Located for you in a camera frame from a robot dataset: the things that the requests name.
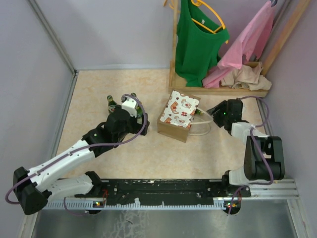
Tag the green tank top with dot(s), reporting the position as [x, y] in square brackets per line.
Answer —
[199, 40]

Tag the aluminium frame rail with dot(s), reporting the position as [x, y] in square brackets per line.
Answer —
[279, 190]

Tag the beige crumpled cloth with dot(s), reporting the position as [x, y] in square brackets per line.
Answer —
[247, 78]

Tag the wooden clothes rack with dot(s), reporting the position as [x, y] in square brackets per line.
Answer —
[179, 84]

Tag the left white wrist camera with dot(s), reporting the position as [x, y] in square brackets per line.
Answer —
[130, 106]

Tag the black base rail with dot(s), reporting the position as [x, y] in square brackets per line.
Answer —
[161, 191]

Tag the pink shirt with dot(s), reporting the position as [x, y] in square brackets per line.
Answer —
[251, 41]

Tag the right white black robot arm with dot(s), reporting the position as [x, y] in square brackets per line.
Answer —
[263, 159]

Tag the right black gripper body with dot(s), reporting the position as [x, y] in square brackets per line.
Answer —
[215, 112]

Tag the green bottle yellow label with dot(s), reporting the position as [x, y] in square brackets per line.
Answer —
[138, 109]

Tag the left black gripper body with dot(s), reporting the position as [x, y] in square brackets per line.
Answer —
[142, 123]

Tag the green bottle red label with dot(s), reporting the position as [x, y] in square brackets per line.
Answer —
[111, 104]

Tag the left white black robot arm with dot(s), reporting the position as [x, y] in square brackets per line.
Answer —
[37, 186]

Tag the dark green bottle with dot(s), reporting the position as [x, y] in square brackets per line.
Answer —
[198, 113]

